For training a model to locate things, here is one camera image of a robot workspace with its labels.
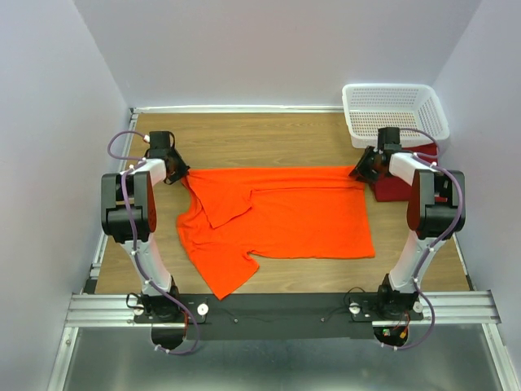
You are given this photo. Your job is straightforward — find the orange t shirt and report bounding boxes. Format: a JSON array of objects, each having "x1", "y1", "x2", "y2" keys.
[{"x1": 177, "y1": 166, "x2": 375, "y2": 300}]

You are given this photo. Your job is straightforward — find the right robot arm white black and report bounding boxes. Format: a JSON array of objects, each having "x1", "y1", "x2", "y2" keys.
[{"x1": 349, "y1": 127, "x2": 466, "y2": 319}]

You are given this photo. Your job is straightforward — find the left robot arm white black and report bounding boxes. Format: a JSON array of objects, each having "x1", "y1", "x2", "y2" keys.
[{"x1": 101, "y1": 130, "x2": 190, "y2": 323}]

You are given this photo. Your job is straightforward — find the folded dark red t shirt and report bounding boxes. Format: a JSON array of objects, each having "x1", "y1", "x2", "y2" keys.
[{"x1": 370, "y1": 143, "x2": 438, "y2": 202}]

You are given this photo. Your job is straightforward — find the white plastic basket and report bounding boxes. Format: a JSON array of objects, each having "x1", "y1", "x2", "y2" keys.
[{"x1": 342, "y1": 83, "x2": 449, "y2": 149}]

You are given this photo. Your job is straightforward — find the aluminium rail frame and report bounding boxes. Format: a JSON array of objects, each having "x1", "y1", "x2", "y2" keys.
[{"x1": 49, "y1": 107, "x2": 517, "y2": 390}]

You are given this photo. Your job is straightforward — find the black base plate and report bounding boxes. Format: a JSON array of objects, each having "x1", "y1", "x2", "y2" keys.
[{"x1": 125, "y1": 288, "x2": 423, "y2": 352}]

